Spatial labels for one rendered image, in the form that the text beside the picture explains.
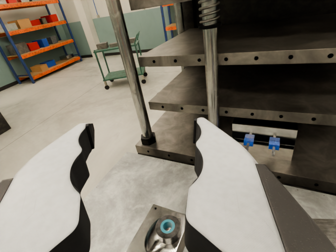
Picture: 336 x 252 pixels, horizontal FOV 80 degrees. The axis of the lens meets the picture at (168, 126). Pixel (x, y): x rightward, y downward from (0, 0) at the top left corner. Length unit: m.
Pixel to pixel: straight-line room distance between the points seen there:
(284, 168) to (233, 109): 0.35
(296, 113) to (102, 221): 0.90
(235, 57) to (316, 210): 0.64
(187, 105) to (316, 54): 0.55
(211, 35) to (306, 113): 0.49
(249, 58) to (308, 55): 0.19
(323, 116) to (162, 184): 0.72
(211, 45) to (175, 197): 0.64
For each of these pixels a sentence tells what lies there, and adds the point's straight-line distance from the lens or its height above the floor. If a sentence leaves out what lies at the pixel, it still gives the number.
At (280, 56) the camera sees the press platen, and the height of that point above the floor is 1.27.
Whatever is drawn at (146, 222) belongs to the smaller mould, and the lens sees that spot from 0.79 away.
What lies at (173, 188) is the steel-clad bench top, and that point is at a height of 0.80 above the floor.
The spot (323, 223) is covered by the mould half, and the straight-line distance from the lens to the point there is 0.78.
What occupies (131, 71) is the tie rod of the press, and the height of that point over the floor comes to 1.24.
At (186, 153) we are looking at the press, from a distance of 1.12.
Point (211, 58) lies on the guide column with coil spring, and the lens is 0.87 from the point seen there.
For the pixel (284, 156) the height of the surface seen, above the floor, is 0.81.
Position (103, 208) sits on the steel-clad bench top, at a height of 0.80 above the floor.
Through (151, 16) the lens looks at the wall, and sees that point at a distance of 7.44.
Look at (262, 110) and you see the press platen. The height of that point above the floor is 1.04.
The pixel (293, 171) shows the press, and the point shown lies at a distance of 1.07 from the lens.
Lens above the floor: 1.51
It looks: 32 degrees down
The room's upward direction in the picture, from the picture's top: 11 degrees counter-clockwise
